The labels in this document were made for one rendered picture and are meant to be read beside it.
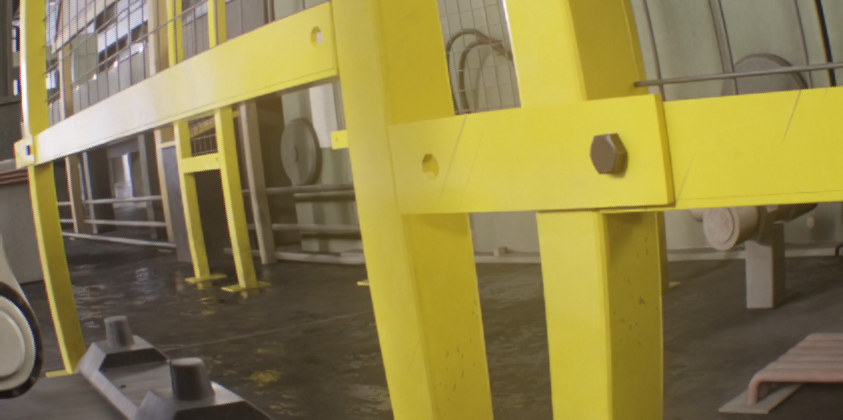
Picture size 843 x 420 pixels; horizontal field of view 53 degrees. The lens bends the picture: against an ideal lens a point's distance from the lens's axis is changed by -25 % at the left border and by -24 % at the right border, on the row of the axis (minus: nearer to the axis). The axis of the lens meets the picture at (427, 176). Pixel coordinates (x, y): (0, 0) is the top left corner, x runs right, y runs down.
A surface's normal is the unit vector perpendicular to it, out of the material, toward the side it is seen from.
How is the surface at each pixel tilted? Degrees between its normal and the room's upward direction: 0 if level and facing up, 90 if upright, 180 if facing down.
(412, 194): 90
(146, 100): 90
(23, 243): 90
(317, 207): 90
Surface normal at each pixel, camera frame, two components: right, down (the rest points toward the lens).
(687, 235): -0.79, 0.14
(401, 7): 0.60, -0.04
